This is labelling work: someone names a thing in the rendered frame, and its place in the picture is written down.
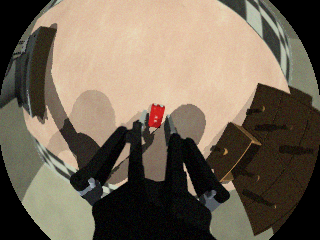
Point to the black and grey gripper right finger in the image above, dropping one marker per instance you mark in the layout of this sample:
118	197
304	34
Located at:
208	189

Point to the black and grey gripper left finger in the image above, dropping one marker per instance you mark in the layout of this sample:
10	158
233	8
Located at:
89	180

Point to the brown wooden chest of drawers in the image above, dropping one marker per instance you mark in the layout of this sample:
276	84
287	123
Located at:
278	157

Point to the small red block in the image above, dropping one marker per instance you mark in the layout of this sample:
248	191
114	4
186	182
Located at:
156	115

